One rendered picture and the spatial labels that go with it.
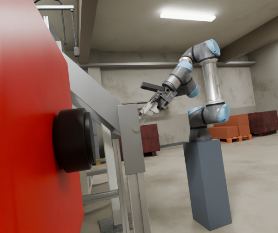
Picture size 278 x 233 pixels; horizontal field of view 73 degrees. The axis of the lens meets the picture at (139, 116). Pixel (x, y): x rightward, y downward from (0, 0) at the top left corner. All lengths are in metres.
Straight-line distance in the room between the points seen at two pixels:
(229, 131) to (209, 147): 3.88
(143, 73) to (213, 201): 4.53
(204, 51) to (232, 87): 5.88
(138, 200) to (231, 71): 6.93
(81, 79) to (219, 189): 1.14
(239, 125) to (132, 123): 4.98
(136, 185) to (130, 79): 4.90
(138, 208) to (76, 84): 0.35
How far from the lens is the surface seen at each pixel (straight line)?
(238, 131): 5.38
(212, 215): 1.41
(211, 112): 1.26
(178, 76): 0.95
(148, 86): 0.91
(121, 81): 5.23
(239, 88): 7.37
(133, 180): 0.48
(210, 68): 1.30
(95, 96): 0.51
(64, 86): 0.17
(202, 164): 1.29
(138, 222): 0.51
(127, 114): 0.46
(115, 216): 1.55
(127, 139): 0.46
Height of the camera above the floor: 0.70
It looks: 3 degrees up
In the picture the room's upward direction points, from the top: 7 degrees counter-clockwise
